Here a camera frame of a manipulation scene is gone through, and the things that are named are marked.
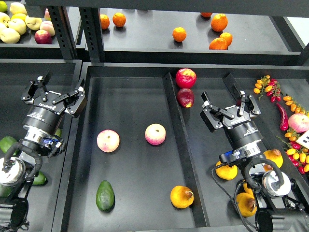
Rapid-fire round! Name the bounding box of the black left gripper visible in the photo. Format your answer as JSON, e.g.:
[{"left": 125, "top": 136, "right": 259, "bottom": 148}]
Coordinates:
[{"left": 21, "top": 69, "right": 87, "bottom": 134}]

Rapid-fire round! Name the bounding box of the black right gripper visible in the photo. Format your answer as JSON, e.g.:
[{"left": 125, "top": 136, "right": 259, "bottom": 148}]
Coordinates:
[{"left": 200, "top": 83, "right": 263, "bottom": 148}]

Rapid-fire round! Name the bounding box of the dark green avocado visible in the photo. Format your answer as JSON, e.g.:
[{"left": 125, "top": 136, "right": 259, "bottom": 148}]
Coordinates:
[{"left": 96, "top": 180, "right": 115, "bottom": 211}]

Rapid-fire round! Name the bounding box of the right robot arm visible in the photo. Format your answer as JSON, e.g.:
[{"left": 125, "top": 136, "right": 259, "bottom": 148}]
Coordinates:
[{"left": 200, "top": 83, "right": 309, "bottom": 232}]

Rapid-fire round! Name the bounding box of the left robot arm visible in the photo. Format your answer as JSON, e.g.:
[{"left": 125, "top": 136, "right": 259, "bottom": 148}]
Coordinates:
[{"left": 0, "top": 71, "right": 87, "bottom": 232}]

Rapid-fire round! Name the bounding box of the green avocado in left tray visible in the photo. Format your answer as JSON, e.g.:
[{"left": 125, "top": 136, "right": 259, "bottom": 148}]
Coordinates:
[{"left": 0, "top": 136, "right": 17, "bottom": 154}]

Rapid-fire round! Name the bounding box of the dark red apple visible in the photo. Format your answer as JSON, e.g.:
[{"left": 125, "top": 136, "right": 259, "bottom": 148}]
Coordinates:
[{"left": 176, "top": 88, "right": 195, "bottom": 108}]

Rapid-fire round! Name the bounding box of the bright red apple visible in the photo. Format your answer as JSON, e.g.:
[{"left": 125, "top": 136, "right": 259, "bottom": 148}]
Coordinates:
[{"left": 175, "top": 68, "right": 197, "bottom": 88}]

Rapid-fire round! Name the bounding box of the red apple on shelf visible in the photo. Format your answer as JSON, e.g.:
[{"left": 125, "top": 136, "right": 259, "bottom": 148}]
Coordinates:
[{"left": 34, "top": 30, "right": 52, "bottom": 44}]

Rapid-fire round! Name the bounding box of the red chili pepper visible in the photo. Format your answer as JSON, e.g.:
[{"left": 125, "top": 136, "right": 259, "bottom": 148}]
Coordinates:
[{"left": 276, "top": 102, "right": 289, "bottom": 131}]

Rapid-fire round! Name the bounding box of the pink apple left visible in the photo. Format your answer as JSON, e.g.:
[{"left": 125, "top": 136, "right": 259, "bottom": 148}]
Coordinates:
[{"left": 97, "top": 130, "right": 120, "bottom": 153}]

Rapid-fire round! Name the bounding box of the pink apple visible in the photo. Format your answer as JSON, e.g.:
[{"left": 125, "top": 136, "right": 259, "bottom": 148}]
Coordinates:
[
  {"left": 288, "top": 113, "right": 309, "bottom": 133},
  {"left": 97, "top": 130, "right": 120, "bottom": 153},
  {"left": 144, "top": 123, "right": 166, "bottom": 145}
]

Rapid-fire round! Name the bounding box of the pink apple centre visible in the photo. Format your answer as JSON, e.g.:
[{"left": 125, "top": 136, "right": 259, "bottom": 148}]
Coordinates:
[{"left": 144, "top": 123, "right": 166, "bottom": 145}]

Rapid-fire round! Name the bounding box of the orange on shelf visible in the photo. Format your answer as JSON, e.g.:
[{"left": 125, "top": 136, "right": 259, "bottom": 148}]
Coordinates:
[{"left": 172, "top": 27, "right": 187, "bottom": 43}]

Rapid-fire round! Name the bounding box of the pink apple right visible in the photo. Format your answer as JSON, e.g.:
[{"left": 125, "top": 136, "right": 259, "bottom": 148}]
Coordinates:
[{"left": 288, "top": 113, "right": 309, "bottom": 133}]

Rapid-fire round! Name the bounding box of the black middle tray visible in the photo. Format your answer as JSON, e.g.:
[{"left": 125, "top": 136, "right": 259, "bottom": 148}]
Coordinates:
[{"left": 53, "top": 63, "right": 309, "bottom": 232}]

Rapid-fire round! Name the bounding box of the black tray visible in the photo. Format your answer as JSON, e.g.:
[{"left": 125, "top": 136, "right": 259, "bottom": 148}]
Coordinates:
[
  {"left": 0, "top": 59, "right": 82, "bottom": 232},
  {"left": 53, "top": 63, "right": 309, "bottom": 232}
]

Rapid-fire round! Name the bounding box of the black left tray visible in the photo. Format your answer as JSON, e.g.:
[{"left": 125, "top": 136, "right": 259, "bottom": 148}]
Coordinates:
[{"left": 0, "top": 59, "right": 82, "bottom": 232}]

